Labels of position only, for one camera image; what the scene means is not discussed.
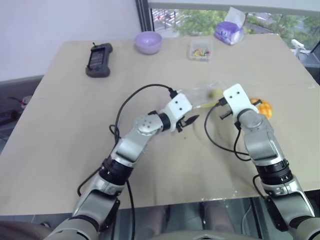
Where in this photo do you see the clear plastic bag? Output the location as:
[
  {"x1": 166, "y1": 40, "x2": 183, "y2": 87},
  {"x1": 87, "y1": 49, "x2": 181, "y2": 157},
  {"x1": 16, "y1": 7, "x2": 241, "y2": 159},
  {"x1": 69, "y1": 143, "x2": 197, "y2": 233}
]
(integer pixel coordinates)
[{"x1": 180, "y1": 82, "x2": 227, "y2": 110}]

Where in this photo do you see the clear box with coloured bits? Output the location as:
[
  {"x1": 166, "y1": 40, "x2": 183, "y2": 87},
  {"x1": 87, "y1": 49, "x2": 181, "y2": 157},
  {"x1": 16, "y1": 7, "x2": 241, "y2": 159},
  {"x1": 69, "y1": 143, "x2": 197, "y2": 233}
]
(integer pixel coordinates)
[{"x1": 187, "y1": 37, "x2": 215, "y2": 62}]

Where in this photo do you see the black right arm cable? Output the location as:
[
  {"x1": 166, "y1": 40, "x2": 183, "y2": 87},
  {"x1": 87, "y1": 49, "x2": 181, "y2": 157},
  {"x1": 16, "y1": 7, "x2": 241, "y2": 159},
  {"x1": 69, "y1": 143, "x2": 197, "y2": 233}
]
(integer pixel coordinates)
[{"x1": 203, "y1": 97, "x2": 266, "y2": 199}]

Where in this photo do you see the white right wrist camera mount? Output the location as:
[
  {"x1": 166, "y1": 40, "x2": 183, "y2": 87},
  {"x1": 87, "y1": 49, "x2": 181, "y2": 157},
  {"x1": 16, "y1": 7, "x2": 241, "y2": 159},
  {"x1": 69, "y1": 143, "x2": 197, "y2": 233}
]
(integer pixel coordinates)
[{"x1": 222, "y1": 83, "x2": 260, "y2": 118}]

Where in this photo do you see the white device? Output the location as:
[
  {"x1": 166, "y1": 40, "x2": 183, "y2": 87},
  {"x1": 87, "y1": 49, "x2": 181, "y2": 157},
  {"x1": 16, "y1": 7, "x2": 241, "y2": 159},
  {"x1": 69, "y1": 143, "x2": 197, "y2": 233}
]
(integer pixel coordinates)
[{"x1": 290, "y1": 38, "x2": 307, "y2": 60}]

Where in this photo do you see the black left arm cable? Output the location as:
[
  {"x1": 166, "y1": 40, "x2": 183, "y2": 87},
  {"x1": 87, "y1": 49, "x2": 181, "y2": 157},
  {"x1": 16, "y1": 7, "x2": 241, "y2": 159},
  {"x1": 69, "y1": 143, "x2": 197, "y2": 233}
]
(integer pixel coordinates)
[{"x1": 76, "y1": 84, "x2": 180, "y2": 228}]

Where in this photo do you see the dark window frame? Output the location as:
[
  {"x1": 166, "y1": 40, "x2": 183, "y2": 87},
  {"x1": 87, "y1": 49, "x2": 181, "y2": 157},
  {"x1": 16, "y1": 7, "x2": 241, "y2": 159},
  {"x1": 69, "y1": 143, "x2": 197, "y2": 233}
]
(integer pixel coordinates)
[{"x1": 134, "y1": 0, "x2": 157, "y2": 35}]

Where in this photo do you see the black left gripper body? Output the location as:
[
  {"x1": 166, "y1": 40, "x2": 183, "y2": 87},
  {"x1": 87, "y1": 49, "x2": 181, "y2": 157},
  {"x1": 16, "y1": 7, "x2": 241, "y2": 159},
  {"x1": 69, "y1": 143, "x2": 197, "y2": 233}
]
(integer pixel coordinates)
[{"x1": 175, "y1": 116, "x2": 190, "y2": 133}]

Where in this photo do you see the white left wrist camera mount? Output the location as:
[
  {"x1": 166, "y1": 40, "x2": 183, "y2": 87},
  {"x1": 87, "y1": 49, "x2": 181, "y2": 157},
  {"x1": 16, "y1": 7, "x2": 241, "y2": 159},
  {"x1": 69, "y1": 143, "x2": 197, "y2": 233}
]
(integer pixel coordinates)
[{"x1": 159, "y1": 93, "x2": 193, "y2": 133}]

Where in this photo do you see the thin white cable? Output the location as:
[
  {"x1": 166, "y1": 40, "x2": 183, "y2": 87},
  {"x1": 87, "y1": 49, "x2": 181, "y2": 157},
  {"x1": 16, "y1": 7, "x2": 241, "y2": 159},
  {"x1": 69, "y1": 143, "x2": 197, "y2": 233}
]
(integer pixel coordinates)
[{"x1": 240, "y1": 203, "x2": 254, "y2": 230}]

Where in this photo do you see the purple bowl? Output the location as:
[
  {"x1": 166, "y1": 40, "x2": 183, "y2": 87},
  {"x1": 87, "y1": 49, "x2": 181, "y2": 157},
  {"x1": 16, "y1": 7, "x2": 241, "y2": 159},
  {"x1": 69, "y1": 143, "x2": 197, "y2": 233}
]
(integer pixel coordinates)
[{"x1": 134, "y1": 31, "x2": 163, "y2": 55}]

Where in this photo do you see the small white red gadget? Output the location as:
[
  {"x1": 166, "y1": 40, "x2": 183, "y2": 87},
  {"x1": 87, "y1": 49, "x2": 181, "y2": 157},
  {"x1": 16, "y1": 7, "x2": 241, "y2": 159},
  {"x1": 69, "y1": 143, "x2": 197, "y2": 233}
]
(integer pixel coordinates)
[{"x1": 8, "y1": 94, "x2": 33, "y2": 110}]

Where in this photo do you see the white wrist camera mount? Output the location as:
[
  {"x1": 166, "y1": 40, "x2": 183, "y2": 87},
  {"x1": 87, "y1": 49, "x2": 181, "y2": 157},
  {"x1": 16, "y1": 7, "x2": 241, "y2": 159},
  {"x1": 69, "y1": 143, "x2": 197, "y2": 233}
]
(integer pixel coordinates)
[
  {"x1": 222, "y1": 83, "x2": 260, "y2": 118},
  {"x1": 159, "y1": 93, "x2": 193, "y2": 133}
]

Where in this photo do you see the orange round snack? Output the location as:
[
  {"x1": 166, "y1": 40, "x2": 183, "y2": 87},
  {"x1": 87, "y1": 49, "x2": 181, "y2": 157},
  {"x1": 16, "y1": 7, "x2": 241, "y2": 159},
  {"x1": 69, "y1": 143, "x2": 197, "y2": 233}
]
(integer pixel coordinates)
[{"x1": 249, "y1": 98, "x2": 274, "y2": 120}]

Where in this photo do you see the purple tissue pack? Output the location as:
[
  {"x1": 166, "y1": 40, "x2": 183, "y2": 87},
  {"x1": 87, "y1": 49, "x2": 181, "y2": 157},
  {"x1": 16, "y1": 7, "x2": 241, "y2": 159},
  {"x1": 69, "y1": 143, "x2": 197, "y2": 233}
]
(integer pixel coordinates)
[{"x1": 214, "y1": 6, "x2": 247, "y2": 46}]

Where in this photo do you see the grey robot torso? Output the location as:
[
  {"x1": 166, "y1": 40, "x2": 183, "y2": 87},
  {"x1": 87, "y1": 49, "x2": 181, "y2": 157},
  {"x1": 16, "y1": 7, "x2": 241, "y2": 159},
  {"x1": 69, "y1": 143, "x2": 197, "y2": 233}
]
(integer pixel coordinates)
[{"x1": 159, "y1": 231, "x2": 253, "y2": 240}]

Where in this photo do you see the black handheld controller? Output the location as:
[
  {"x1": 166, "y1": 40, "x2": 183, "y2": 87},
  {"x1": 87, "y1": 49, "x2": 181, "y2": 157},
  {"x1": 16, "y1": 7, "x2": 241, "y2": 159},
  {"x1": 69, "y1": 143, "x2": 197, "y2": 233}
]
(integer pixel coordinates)
[{"x1": 85, "y1": 41, "x2": 113, "y2": 78}]

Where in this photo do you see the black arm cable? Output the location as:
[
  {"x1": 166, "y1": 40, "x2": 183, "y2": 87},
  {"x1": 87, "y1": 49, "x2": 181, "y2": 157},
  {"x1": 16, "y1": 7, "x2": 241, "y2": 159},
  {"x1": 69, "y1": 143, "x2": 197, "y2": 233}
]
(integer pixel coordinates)
[
  {"x1": 76, "y1": 84, "x2": 180, "y2": 228},
  {"x1": 203, "y1": 97, "x2": 266, "y2": 199}
]

